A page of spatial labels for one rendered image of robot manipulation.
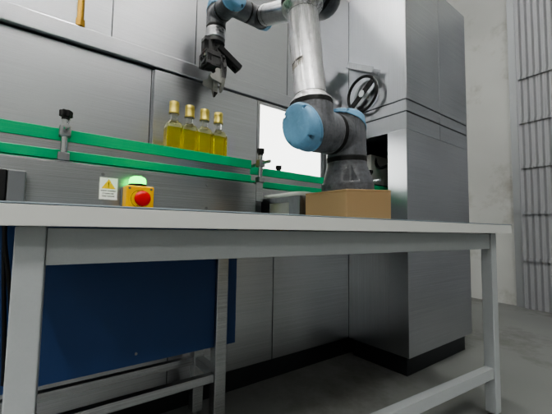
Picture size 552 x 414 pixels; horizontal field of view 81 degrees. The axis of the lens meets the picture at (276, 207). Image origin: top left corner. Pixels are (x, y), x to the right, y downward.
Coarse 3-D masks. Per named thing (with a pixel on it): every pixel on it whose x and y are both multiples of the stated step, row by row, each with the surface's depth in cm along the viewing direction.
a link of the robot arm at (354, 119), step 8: (336, 112) 91; (344, 112) 90; (352, 112) 90; (360, 112) 91; (344, 120) 87; (352, 120) 90; (360, 120) 91; (352, 128) 88; (360, 128) 90; (352, 136) 88; (360, 136) 90; (344, 144) 88; (352, 144) 89; (360, 144) 90; (336, 152) 90; (344, 152) 90; (352, 152) 89; (360, 152) 90
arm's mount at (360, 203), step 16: (320, 192) 92; (336, 192) 86; (352, 192) 84; (368, 192) 88; (384, 192) 91; (320, 208) 92; (336, 208) 86; (352, 208) 84; (368, 208) 87; (384, 208) 91
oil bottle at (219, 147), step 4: (216, 132) 122; (220, 132) 123; (224, 132) 124; (216, 136) 121; (220, 136) 123; (224, 136) 124; (216, 140) 121; (220, 140) 122; (224, 140) 123; (216, 144) 121; (220, 144) 122; (224, 144) 123; (216, 148) 121; (220, 148) 122; (224, 148) 123; (216, 152) 121; (220, 152) 122; (224, 152) 123
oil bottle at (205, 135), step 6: (204, 126) 120; (204, 132) 119; (210, 132) 120; (204, 138) 118; (210, 138) 120; (204, 144) 118; (210, 144) 120; (198, 150) 118; (204, 150) 118; (210, 150) 120
